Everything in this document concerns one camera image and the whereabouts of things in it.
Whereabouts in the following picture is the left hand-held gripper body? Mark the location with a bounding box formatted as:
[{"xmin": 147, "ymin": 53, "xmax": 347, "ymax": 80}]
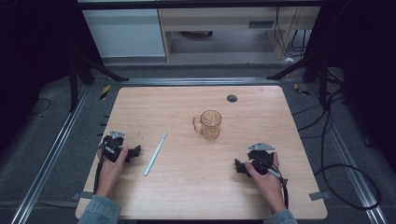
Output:
[{"xmin": 98, "ymin": 130, "xmax": 126, "ymax": 163}]

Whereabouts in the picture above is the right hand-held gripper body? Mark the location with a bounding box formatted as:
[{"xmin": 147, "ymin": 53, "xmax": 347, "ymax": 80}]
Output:
[{"xmin": 247, "ymin": 142, "xmax": 276, "ymax": 175}]

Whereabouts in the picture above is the person's left hand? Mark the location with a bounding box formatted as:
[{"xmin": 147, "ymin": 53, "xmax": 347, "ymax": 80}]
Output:
[{"xmin": 96, "ymin": 146, "xmax": 130, "ymax": 199}]

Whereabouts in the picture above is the person's right hand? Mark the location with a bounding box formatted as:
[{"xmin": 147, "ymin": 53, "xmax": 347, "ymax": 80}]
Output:
[{"xmin": 244, "ymin": 152, "xmax": 288, "ymax": 215}]

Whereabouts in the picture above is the light blue toothbrush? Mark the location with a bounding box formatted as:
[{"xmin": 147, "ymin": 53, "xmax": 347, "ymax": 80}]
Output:
[{"xmin": 143, "ymin": 131, "xmax": 168, "ymax": 177}]

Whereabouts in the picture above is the yellow black striped tape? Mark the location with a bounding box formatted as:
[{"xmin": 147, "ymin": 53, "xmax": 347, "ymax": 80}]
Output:
[
  {"xmin": 292, "ymin": 83, "xmax": 311, "ymax": 97},
  {"xmin": 99, "ymin": 84, "xmax": 111, "ymax": 101}
]

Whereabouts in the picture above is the grey tape piece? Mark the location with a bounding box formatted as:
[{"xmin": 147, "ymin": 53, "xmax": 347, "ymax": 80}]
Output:
[
  {"xmin": 308, "ymin": 191, "xmax": 331, "ymax": 202},
  {"xmin": 72, "ymin": 191, "xmax": 94, "ymax": 201}
]

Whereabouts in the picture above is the black metal stand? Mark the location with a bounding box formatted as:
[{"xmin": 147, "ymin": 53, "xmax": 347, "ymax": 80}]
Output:
[
  {"xmin": 66, "ymin": 46, "xmax": 130, "ymax": 113},
  {"xmin": 266, "ymin": 6, "xmax": 347, "ymax": 110}
]

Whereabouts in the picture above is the white cabinet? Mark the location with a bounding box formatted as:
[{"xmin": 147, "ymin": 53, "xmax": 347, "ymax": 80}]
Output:
[{"xmin": 81, "ymin": 8, "xmax": 166, "ymax": 59}]

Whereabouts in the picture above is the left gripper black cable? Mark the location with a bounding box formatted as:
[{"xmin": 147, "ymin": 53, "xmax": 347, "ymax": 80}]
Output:
[{"xmin": 92, "ymin": 142, "xmax": 108, "ymax": 196}]

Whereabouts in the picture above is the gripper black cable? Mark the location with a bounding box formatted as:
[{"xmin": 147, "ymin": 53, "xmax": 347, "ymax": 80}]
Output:
[
  {"xmin": 92, "ymin": 142, "xmax": 108, "ymax": 196},
  {"xmin": 252, "ymin": 157, "xmax": 290, "ymax": 210}
]

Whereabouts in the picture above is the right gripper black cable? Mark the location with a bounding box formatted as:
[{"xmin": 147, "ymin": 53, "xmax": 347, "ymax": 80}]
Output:
[{"xmin": 252, "ymin": 157, "xmax": 290, "ymax": 210}]

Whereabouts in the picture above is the amber transparent cup with handle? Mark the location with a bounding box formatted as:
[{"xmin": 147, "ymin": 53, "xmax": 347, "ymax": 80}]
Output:
[{"xmin": 191, "ymin": 109, "xmax": 223, "ymax": 141}]

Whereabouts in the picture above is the long aluminium floor rail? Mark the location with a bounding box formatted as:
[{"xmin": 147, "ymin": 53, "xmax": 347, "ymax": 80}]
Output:
[
  {"xmin": 9, "ymin": 84, "xmax": 92, "ymax": 224},
  {"xmin": 306, "ymin": 83, "xmax": 389, "ymax": 224}
]

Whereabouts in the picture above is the thin black floor cable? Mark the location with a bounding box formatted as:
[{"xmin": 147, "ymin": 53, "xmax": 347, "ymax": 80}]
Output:
[{"xmin": 28, "ymin": 98, "xmax": 52, "ymax": 117}]

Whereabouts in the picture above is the dark metal floor rail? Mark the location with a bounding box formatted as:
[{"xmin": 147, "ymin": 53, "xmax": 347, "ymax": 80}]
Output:
[{"xmin": 120, "ymin": 77, "xmax": 281, "ymax": 87}]

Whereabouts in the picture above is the black looped floor cable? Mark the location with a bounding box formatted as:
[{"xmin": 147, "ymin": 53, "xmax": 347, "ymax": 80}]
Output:
[{"xmin": 292, "ymin": 88, "xmax": 383, "ymax": 211}]

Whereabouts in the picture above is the black hanging cables bundle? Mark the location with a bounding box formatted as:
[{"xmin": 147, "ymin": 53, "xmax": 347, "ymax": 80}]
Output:
[{"xmin": 274, "ymin": 7, "xmax": 312, "ymax": 59}]

